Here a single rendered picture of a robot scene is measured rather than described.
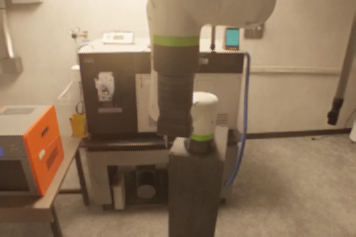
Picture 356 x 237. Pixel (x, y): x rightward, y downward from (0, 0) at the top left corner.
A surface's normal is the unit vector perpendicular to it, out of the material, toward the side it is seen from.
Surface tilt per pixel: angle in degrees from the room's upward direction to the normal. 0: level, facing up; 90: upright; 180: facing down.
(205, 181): 90
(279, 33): 90
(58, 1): 90
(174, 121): 87
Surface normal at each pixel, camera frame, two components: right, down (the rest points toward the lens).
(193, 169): -0.23, 0.36
